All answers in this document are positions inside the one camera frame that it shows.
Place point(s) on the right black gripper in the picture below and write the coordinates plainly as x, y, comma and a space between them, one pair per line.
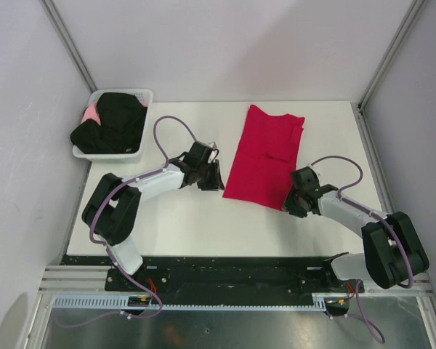
288, 205

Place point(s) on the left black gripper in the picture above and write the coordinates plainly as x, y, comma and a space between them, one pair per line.
215, 183

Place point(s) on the red t shirt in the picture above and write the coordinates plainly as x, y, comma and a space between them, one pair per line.
265, 158

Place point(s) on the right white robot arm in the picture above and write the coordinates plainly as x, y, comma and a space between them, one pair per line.
392, 251

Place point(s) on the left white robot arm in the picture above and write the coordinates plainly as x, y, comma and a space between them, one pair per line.
112, 209

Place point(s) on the white plastic basket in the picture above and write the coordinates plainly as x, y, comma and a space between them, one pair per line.
145, 97

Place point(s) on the black t shirt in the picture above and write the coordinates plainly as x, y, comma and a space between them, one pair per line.
122, 121

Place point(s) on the pink t shirt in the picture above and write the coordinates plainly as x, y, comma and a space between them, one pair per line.
91, 113

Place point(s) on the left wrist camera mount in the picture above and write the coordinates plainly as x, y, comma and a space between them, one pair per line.
214, 152

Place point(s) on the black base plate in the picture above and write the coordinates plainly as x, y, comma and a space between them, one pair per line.
223, 280

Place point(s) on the grey slotted cable duct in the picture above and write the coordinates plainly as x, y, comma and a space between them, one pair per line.
125, 302

